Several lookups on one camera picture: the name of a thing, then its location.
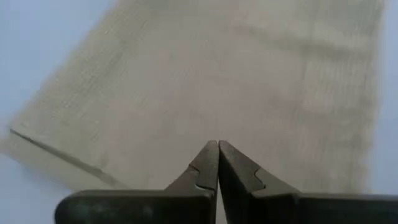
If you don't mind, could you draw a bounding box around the grey waffle-weave towel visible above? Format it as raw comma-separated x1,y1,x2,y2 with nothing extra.
0,0,388,200

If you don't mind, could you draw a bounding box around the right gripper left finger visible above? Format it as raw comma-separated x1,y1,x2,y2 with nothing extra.
55,139,220,224

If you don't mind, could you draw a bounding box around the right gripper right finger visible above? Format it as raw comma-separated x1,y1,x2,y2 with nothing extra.
218,140,398,224

